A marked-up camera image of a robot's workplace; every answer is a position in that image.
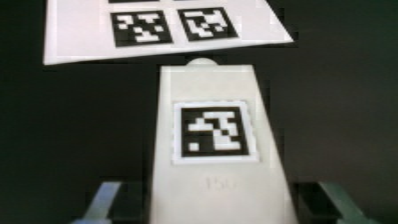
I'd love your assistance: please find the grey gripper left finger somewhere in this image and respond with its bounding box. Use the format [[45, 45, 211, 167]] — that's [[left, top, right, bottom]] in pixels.
[[70, 182, 120, 224]]

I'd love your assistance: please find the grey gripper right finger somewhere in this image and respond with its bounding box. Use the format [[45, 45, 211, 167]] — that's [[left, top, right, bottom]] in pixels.
[[315, 182, 379, 224]]

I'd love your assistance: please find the white stool leg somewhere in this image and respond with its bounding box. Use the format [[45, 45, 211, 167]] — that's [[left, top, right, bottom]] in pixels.
[[148, 58, 298, 224]]

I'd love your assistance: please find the white marker sheet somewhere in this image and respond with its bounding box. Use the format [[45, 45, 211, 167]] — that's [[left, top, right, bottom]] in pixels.
[[42, 0, 292, 65]]

